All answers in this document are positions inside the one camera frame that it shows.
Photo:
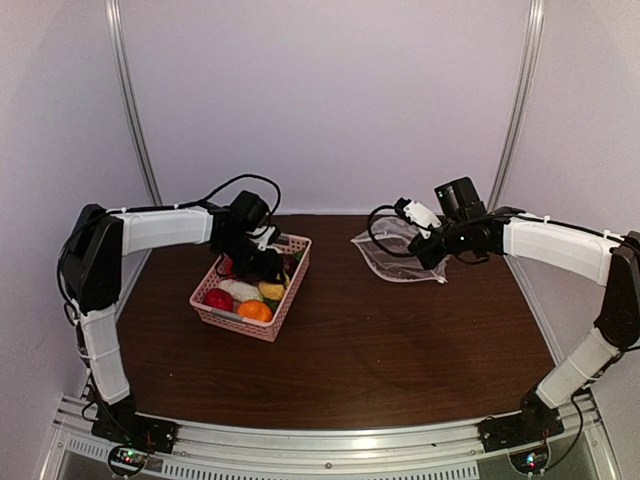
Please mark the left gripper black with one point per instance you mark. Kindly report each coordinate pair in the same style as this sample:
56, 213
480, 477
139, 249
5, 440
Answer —
267, 269

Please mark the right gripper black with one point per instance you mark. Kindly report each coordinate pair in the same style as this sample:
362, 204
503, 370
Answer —
430, 258

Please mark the yellow toy fruit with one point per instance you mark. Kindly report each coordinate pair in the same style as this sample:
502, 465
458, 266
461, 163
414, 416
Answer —
272, 291

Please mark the orange toy fruit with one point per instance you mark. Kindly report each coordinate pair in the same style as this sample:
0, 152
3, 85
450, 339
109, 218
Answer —
255, 310

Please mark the red toy fruit front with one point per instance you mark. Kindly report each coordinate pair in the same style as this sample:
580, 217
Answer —
218, 299

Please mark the pink plastic basket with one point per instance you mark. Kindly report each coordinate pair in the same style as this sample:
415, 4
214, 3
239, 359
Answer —
299, 247

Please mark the dark purple toy fruit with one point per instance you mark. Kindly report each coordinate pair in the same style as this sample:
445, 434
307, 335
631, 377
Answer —
290, 264

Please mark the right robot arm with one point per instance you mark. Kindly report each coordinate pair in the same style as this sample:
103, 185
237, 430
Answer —
571, 270

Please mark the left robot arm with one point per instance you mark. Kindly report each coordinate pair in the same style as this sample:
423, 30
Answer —
89, 273

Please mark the white toy vegetable front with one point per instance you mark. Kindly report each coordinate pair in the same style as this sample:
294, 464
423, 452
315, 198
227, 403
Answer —
240, 291

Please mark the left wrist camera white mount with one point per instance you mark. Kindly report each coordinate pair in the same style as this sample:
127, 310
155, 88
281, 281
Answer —
264, 236

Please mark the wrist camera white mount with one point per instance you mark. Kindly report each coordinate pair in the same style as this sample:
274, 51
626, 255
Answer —
417, 215
264, 236

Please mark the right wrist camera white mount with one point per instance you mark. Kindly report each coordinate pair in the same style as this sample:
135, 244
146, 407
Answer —
417, 215

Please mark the right aluminium frame post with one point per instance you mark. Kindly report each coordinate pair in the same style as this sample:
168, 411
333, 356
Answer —
529, 60

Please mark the aluminium frame post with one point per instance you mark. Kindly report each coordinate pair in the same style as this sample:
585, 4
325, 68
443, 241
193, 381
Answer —
529, 60
132, 115

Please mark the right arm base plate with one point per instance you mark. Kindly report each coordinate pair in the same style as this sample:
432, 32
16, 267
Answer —
511, 431

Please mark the front aluminium rail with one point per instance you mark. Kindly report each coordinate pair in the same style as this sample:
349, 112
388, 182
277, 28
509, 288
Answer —
451, 450

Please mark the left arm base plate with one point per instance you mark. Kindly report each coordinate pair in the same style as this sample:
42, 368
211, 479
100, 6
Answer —
142, 433

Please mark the left aluminium frame post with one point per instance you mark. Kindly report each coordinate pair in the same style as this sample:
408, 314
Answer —
132, 115

